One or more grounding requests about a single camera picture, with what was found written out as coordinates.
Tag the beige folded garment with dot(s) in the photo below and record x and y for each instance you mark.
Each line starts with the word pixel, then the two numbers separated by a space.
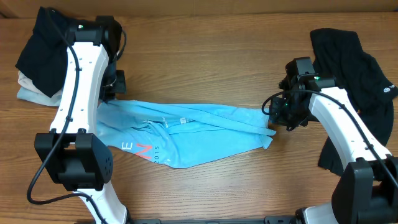
pixel 27 83

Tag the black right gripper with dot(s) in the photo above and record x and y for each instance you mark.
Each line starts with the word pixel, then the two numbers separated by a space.
pixel 278 117

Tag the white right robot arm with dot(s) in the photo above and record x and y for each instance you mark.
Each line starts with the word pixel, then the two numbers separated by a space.
pixel 367 189

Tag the black folded garment on stack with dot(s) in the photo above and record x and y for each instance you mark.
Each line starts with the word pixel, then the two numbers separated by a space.
pixel 44 57

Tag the pale blue folded garment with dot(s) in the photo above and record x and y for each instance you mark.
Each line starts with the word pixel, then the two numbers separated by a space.
pixel 31 96

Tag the light blue printed t-shirt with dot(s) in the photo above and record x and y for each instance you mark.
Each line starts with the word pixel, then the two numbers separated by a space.
pixel 182 135

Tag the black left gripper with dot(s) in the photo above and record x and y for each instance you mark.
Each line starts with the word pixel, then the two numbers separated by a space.
pixel 117 82

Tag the black garment on right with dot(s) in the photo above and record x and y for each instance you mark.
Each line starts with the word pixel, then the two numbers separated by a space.
pixel 339 53

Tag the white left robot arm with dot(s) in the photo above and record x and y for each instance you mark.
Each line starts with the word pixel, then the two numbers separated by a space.
pixel 71 152

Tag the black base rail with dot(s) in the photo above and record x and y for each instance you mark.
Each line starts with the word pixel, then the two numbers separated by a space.
pixel 285 219

